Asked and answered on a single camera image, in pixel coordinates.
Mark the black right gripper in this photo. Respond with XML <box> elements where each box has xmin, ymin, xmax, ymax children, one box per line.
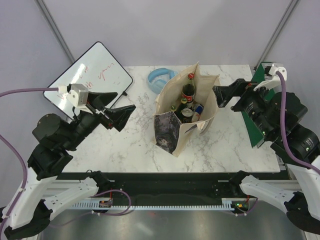
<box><xmin>212</xmin><ymin>76</ymin><xmax>276</xmax><ymax>138</ymax></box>

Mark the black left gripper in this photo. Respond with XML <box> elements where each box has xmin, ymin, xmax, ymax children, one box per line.
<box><xmin>64</xmin><ymin>91</ymin><xmax>138</xmax><ymax>150</ymax></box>

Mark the silver Red Bull can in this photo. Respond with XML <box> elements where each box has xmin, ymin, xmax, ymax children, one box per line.
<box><xmin>192</xmin><ymin>103</ymin><xmax>204</xmax><ymax>122</ymax></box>

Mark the Coca-Cola glass bottle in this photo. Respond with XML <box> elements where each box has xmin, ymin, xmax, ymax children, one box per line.
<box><xmin>182</xmin><ymin>73</ymin><xmax>196</xmax><ymax>105</ymax></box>

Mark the green Perrier bottle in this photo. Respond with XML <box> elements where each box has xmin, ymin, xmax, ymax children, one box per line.
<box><xmin>170</xmin><ymin>105</ymin><xmax>177</xmax><ymax>113</ymax></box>
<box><xmin>175</xmin><ymin>97</ymin><xmax>188</xmax><ymax>121</ymax></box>

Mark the black Schweppes drink can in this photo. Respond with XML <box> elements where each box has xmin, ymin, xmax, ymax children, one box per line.
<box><xmin>181</xmin><ymin>108</ymin><xmax>194</xmax><ymax>124</ymax></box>

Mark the cream canvas Monet tote bag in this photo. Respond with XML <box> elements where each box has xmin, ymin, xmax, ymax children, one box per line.
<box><xmin>153</xmin><ymin>63</ymin><xmax>220</xmax><ymax>157</ymax></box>

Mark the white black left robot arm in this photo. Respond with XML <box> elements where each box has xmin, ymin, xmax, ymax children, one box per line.
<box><xmin>0</xmin><ymin>90</ymin><xmax>136</xmax><ymax>240</ymax></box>

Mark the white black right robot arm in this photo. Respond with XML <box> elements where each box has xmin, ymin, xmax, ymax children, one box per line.
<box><xmin>212</xmin><ymin>78</ymin><xmax>320</xmax><ymax>235</ymax></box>

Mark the white dry-erase board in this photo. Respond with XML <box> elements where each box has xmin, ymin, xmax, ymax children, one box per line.
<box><xmin>49</xmin><ymin>41</ymin><xmax>133</xmax><ymax>108</ymax></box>

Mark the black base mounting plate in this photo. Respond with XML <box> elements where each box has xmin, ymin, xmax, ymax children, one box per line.
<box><xmin>62</xmin><ymin>170</ymin><xmax>291</xmax><ymax>208</ymax></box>

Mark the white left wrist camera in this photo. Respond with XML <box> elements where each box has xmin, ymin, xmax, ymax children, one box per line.
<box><xmin>58</xmin><ymin>83</ymin><xmax>91</xmax><ymax>113</ymax></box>

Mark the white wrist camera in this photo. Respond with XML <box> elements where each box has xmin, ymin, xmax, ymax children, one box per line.
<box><xmin>58</xmin><ymin>83</ymin><xmax>91</xmax><ymax>113</ymax></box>
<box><xmin>253</xmin><ymin>62</ymin><xmax>287</xmax><ymax>92</ymax></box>

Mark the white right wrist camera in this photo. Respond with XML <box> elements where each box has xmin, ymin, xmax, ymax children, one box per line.
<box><xmin>253</xmin><ymin>62</ymin><xmax>287</xmax><ymax>92</ymax></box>

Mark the green ring binder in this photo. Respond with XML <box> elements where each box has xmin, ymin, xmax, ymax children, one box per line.
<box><xmin>241</xmin><ymin>61</ymin><xmax>275</xmax><ymax>148</ymax></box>

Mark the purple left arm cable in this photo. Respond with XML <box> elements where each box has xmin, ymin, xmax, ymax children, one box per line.
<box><xmin>0</xmin><ymin>87</ymin><xmax>63</xmax><ymax>221</ymax></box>

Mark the light blue slotted cable duct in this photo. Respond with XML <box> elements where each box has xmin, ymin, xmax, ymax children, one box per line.
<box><xmin>69</xmin><ymin>198</ymin><xmax>235</xmax><ymax>211</ymax></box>

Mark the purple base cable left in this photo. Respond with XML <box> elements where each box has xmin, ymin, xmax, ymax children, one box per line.
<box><xmin>49</xmin><ymin>188</ymin><xmax>133</xmax><ymax>229</ymax></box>

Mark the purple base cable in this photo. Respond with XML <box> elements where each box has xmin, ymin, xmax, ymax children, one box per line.
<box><xmin>224</xmin><ymin>193</ymin><xmax>259</xmax><ymax>217</ymax></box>
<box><xmin>49</xmin><ymin>188</ymin><xmax>133</xmax><ymax>229</ymax></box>

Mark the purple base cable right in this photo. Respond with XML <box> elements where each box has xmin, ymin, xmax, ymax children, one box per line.
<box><xmin>224</xmin><ymin>193</ymin><xmax>259</xmax><ymax>217</ymax></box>

